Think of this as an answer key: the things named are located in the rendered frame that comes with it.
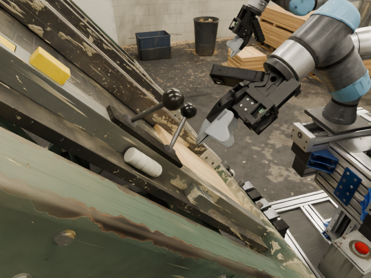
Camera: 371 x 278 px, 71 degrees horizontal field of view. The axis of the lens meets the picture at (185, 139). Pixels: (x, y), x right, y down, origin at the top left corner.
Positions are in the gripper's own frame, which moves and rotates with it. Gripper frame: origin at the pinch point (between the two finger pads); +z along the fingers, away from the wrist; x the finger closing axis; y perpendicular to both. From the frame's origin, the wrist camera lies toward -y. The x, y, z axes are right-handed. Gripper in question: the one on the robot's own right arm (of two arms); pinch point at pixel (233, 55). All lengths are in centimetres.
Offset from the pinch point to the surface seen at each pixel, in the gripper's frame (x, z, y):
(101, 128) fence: 70, 13, 57
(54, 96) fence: 71, 9, 65
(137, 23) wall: -488, 73, -46
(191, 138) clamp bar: 29.1, 32.3, 15.5
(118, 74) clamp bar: 33, 16, 51
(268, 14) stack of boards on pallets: -390, -63, -257
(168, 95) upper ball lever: 72, 3, 50
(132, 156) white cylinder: 73, 16, 51
